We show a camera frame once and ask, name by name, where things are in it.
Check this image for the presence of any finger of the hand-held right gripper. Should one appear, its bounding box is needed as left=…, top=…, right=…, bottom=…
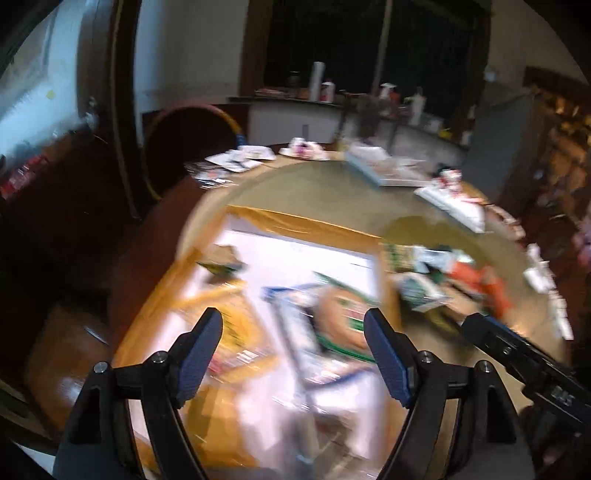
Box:
left=462, top=313, right=551, bottom=385

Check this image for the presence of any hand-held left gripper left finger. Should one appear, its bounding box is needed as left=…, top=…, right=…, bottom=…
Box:
left=54, top=307, right=224, bottom=480

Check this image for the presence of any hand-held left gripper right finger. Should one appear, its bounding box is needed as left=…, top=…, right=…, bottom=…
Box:
left=364, top=307, right=536, bottom=480

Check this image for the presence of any small green snack packet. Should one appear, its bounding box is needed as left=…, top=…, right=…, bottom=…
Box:
left=383, top=242, right=422, bottom=273

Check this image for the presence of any gold cardboard box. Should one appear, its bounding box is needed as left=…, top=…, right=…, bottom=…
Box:
left=111, top=205, right=402, bottom=480

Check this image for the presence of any brown green-trimmed snack packet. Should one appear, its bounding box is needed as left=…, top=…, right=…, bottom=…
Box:
left=314, top=272, right=384, bottom=365

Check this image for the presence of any dark green gold packet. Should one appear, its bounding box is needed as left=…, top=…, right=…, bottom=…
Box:
left=196, top=244, right=250, bottom=278

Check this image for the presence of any brown wooden armchair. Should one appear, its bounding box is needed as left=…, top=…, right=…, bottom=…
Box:
left=23, top=295, right=116, bottom=430

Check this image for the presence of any white tray with dessert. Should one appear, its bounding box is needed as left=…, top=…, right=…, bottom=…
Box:
left=413, top=171, right=488, bottom=232

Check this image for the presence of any clear plastic wrapper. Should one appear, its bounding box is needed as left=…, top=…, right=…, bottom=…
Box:
left=185, top=161, right=241, bottom=188

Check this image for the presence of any white rectangular tray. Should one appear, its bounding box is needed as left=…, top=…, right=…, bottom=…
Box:
left=346, top=145, right=435, bottom=188

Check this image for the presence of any grey refrigerator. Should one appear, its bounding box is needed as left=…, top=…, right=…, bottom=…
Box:
left=462, top=88, right=536, bottom=199

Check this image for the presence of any white snack wrapper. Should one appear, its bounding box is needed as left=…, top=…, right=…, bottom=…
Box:
left=205, top=145, right=278, bottom=172

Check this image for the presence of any wooden display shelf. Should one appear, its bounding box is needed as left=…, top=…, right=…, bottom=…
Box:
left=503, top=67, right=591, bottom=259

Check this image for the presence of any dark wooden sideboard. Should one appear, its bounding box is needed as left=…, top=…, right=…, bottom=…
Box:
left=0, top=124, right=139, bottom=296

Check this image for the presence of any dark wooden chair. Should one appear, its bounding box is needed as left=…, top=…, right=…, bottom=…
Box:
left=143, top=105, right=250, bottom=204

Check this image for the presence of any plate with dessert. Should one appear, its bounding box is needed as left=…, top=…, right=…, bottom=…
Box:
left=279, top=138, right=331, bottom=161

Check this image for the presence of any white tumbler with straw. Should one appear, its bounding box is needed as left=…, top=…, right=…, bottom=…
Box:
left=410, top=88, right=426, bottom=126

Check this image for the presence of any slim wooden chair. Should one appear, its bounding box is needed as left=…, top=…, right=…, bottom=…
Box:
left=339, top=90, right=402, bottom=144

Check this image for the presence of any paper towel roll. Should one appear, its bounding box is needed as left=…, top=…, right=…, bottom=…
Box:
left=308, top=61, right=326, bottom=101

